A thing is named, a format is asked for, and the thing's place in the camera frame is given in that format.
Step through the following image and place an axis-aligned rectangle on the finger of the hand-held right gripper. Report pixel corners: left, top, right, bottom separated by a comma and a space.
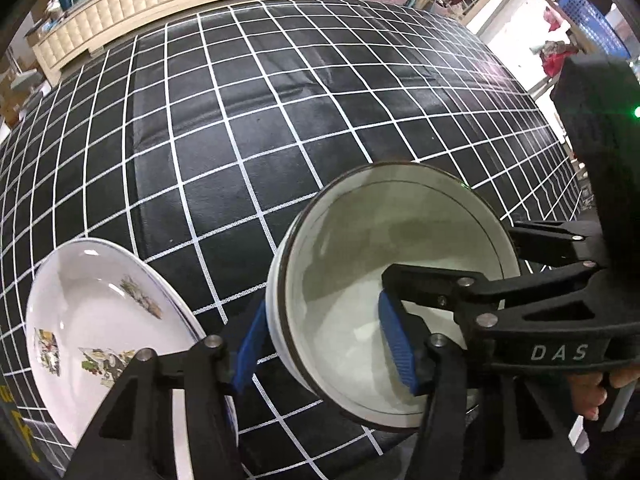
507, 220, 603, 266
382, 260, 608, 341

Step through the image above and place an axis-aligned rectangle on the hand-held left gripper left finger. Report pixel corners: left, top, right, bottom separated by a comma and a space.
64, 304, 270, 480

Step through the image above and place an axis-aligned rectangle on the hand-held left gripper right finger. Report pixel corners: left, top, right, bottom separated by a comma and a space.
378, 290, 586, 480

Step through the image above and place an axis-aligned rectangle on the plain white bowl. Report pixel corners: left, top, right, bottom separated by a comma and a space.
266, 161, 522, 431

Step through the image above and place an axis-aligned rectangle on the person's right hand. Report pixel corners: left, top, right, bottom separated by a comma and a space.
567, 367, 640, 421

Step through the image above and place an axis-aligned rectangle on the red cloth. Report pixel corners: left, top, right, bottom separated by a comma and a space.
540, 40, 578, 78

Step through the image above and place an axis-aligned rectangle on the blue plastic crate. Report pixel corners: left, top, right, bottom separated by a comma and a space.
557, 0, 631, 61

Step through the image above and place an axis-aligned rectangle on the white plate with plant print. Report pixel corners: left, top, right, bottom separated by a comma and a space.
25, 239, 236, 480

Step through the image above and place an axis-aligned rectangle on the black grid tablecloth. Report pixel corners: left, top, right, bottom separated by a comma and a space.
0, 0, 583, 480

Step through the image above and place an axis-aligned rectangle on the dark cloth with yellow print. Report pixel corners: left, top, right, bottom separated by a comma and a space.
0, 385, 41, 461

